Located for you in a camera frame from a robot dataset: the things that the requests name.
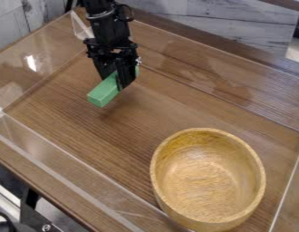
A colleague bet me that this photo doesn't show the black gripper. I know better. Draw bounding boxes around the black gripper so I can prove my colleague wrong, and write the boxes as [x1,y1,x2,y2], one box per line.
[83,16,141,92]

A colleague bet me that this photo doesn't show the green rectangular block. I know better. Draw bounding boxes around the green rectangular block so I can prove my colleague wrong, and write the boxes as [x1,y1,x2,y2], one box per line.
[87,65,139,108]

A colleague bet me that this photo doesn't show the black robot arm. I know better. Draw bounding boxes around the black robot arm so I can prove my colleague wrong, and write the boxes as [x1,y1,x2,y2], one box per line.
[77,0,139,91]

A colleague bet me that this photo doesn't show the brown wooden bowl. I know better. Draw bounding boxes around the brown wooden bowl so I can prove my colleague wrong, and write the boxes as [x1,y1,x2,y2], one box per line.
[149,128,267,232]

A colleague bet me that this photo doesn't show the clear acrylic tray walls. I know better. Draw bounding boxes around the clear acrylic tray walls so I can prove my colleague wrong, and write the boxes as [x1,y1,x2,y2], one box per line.
[0,12,299,232]

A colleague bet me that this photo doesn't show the clear acrylic corner bracket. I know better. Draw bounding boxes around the clear acrylic corner bracket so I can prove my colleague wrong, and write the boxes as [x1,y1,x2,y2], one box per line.
[71,11,95,41]

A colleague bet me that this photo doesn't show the black table leg bracket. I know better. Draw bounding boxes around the black table leg bracket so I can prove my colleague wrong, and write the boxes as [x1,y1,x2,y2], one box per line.
[20,188,63,232]

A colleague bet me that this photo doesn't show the black cable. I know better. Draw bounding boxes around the black cable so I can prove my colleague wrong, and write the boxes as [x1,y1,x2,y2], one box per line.
[0,209,17,232]

